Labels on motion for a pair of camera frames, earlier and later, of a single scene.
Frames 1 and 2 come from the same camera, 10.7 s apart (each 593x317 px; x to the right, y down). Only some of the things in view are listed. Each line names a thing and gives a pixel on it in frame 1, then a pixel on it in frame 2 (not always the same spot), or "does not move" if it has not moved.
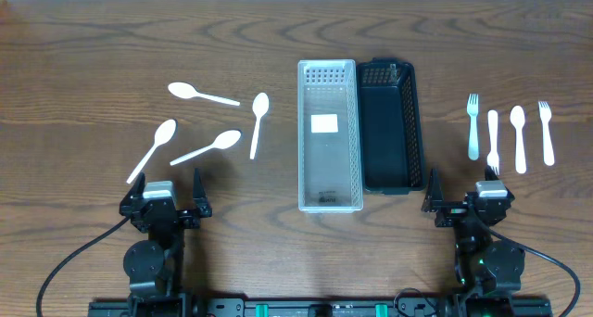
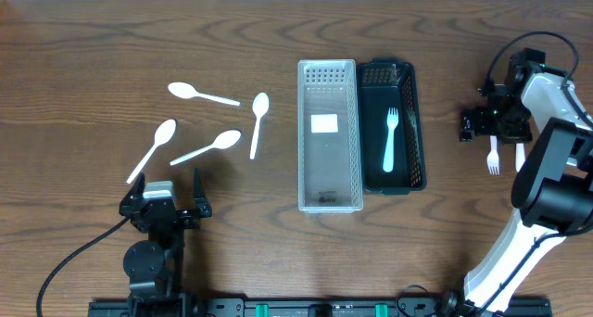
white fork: [473, 107] to [392, 121]
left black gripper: [183, 215] does not move
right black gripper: [451, 213] to [483, 114]
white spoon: [224, 141] does not move
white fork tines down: [493, 158] does not move
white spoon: [183, 90] does not move
